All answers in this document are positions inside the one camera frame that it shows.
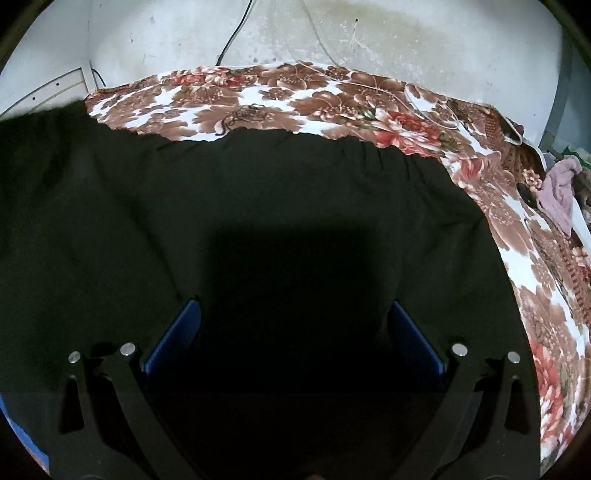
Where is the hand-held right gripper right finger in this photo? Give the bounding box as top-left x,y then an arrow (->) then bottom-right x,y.
390,301 -> 542,480

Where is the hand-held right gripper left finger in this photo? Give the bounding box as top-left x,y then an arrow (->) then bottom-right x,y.
50,299 -> 206,480

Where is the blue garment with white print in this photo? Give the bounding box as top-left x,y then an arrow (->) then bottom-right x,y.
0,392 -> 49,472

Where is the black garment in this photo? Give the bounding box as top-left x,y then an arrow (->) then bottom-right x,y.
0,99 -> 532,480

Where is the pink cloth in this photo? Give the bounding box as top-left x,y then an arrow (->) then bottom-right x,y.
540,154 -> 585,237

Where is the floral bedsheet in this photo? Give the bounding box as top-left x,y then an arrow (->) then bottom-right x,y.
85,62 -> 591,476

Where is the white decorated panel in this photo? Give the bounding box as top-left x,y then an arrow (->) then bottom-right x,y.
0,67 -> 99,121

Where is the black cable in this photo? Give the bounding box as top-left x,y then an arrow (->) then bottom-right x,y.
215,0 -> 254,66

